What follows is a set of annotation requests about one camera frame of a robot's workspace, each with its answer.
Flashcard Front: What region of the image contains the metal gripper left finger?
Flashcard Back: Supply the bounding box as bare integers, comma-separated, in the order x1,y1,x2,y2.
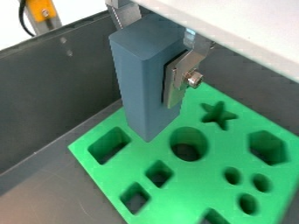
105,0,141,30

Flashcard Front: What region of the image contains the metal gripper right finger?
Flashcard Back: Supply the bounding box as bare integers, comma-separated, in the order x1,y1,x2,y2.
163,29,213,109

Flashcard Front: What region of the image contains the blue rectangular block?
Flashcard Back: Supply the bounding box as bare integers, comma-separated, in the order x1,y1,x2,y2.
108,14,184,141

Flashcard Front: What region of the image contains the yellow clamp on post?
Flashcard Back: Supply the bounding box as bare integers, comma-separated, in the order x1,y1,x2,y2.
25,0,61,35

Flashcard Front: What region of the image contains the black cable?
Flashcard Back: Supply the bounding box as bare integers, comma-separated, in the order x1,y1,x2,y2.
17,0,37,38

